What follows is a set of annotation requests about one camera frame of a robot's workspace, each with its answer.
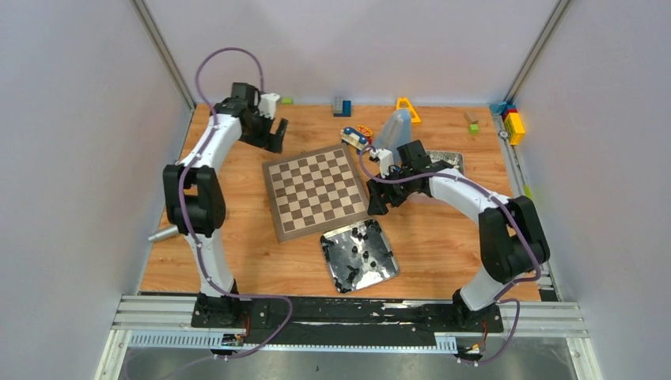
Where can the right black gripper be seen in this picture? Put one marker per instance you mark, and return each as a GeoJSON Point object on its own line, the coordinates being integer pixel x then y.
{"type": "Point", "coordinates": [377, 205]}

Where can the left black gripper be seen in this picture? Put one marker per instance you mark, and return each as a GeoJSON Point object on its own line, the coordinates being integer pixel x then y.
{"type": "Point", "coordinates": [267, 134]}

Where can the silver tray black pieces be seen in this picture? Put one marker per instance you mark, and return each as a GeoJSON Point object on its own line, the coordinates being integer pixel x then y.
{"type": "Point", "coordinates": [358, 256]}

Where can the wooden chessboard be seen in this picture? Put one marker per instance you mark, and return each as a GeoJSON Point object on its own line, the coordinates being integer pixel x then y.
{"type": "Point", "coordinates": [316, 191]}

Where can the colourful toy car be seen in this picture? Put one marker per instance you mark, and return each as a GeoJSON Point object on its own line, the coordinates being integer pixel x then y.
{"type": "Point", "coordinates": [358, 137]}

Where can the translucent blue plastic container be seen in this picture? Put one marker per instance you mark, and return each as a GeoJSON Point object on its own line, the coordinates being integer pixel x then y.
{"type": "Point", "coordinates": [395, 132]}

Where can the silver tray white pieces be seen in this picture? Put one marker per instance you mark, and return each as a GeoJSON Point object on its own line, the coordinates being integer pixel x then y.
{"type": "Point", "coordinates": [455, 159]}

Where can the grey cylinder tube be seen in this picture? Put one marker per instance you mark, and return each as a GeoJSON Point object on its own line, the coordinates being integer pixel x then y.
{"type": "Point", "coordinates": [164, 234]}

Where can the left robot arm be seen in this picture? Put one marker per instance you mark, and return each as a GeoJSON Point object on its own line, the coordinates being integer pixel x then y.
{"type": "Point", "coordinates": [195, 203]}

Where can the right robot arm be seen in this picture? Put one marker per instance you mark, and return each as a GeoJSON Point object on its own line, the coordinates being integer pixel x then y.
{"type": "Point", "coordinates": [513, 245]}

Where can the blue grey block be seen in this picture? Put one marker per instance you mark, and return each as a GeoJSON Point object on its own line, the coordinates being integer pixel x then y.
{"type": "Point", "coordinates": [341, 107]}

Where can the wooden brown block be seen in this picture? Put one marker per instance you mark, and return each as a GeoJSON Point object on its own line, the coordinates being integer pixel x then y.
{"type": "Point", "coordinates": [471, 118]}

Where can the yellow red blue brick stack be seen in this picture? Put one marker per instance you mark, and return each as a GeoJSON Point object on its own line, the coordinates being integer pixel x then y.
{"type": "Point", "coordinates": [512, 121]}

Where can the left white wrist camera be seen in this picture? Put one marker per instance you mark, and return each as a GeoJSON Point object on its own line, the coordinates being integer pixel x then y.
{"type": "Point", "coordinates": [268, 105]}

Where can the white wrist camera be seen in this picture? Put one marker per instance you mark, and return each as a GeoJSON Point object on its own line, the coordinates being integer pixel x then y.
{"type": "Point", "coordinates": [385, 160]}
{"type": "Point", "coordinates": [268, 105]}

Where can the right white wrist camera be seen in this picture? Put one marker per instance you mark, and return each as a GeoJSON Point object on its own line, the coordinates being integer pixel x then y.
{"type": "Point", "coordinates": [385, 160]}

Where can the yellow triangular frame toy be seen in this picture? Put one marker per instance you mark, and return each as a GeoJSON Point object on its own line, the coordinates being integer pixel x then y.
{"type": "Point", "coordinates": [404, 103]}

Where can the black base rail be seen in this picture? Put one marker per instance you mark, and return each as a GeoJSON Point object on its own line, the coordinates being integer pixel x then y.
{"type": "Point", "coordinates": [314, 322]}

